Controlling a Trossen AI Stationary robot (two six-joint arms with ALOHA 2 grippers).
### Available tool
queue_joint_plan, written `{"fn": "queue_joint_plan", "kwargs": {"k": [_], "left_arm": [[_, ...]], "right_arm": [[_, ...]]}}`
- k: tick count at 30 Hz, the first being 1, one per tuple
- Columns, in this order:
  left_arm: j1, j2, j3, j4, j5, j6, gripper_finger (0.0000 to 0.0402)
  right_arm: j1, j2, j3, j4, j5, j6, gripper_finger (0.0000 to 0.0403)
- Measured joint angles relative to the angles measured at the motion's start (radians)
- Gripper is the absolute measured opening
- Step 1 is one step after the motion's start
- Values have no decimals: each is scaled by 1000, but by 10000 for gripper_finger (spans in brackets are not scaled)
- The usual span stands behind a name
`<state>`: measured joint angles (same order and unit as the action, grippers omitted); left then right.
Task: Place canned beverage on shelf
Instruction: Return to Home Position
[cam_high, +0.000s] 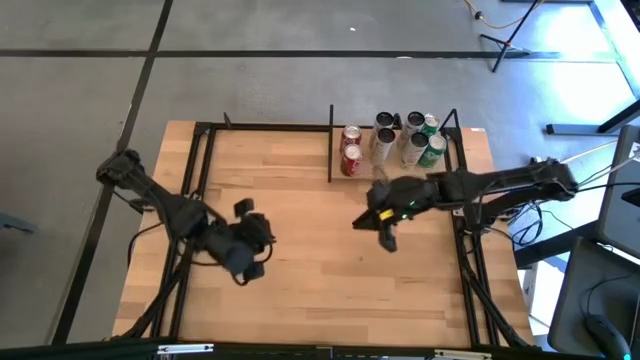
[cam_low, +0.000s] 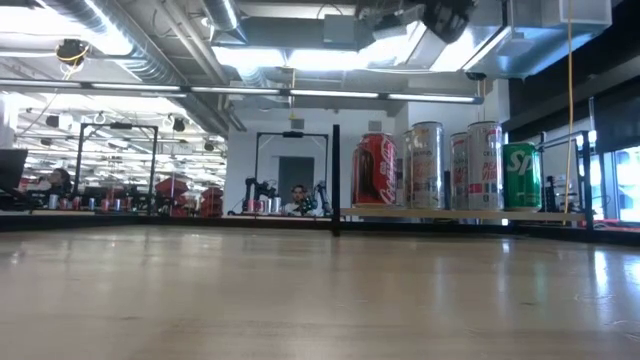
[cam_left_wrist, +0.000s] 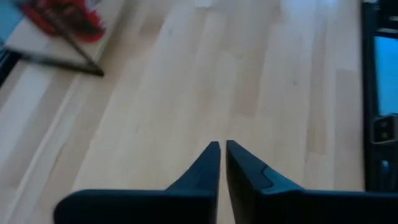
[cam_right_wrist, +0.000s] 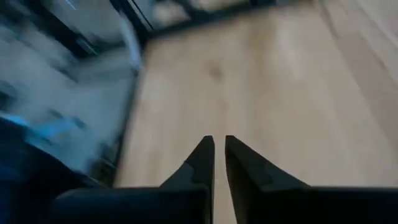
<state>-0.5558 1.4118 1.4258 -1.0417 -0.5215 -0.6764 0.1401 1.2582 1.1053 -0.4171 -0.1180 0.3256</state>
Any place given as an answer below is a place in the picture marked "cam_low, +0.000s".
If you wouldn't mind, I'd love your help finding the wooden shelf with black frame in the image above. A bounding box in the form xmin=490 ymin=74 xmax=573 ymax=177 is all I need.
xmin=330 ymin=123 xmax=596 ymax=237

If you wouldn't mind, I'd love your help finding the grey door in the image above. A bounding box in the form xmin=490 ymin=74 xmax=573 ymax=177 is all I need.
xmin=277 ymin=155 xmax=316 ymax=204

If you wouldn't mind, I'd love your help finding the long ceiling light bar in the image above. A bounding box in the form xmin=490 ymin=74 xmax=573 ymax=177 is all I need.
xmin=0 ymin=78 xmax=485 ymax=105

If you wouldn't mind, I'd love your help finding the green Sprite can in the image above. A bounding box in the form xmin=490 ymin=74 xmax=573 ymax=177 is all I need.
xmin=501 ymin=142 xmax=544 ymax=211

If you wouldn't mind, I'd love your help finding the black computer monitor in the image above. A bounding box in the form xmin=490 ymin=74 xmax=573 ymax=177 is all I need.
xmin=0 ymin=148 xmax=29 ymax=190

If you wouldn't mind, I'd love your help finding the red distant equipment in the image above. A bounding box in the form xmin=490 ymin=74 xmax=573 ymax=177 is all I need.
xmin=199 ymin=186 xmax=225 ymax=217
xmin=154 ymin=177 xmax=190 ymax=217

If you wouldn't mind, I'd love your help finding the silver Celsius tropical vibe can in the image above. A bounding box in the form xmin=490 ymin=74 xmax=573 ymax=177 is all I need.
xmin=405 ymin=121 xmax=446 ymax=210

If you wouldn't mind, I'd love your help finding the black ceiling dome camera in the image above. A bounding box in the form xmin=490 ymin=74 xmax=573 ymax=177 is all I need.
xmin=55 ymin=38 xmax=91 ymax=67

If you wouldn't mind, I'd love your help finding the yellow cable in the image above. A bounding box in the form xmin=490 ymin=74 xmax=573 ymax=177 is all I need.
xmin=563 ymin=0 xmax=575 ymax=226

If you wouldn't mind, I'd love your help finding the silver Celsius peach vibe can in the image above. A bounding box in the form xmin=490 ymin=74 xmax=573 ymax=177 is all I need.
xmin=466 ymin=120 xmax=505 ymax=211
xmin=448 ymin=131 xmax=471 ymax=211

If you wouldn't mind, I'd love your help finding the red Coca-Cola can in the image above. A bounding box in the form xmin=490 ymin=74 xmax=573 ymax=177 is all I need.
xmin=351 ymin=132 xmax=399 ymax=209

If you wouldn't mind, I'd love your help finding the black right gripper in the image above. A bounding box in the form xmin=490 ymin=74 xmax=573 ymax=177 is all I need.
xmin=359 ymin=0 xmax=477 ymax=45

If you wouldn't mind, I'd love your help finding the grey ceiling unit box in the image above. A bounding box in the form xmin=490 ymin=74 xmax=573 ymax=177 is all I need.
xmin=322 ymin=13 xmax=362 ymax=51

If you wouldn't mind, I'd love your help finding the person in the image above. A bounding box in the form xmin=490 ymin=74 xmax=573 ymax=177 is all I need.
xmin=47 ymin=167 xmax=74 ymax=197
xmin=282 ymin=183 xmax=317 ymax=217

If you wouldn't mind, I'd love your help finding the silver spiral ventilation duct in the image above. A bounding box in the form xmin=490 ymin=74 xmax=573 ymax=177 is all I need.
xmin=42 ymin=0 xmax=249 ymax=136

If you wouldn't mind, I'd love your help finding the silver rectangular ventilation duct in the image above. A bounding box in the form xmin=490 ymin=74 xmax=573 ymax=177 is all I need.
xmin=428 ymin=0 xmax=614 ymax=80

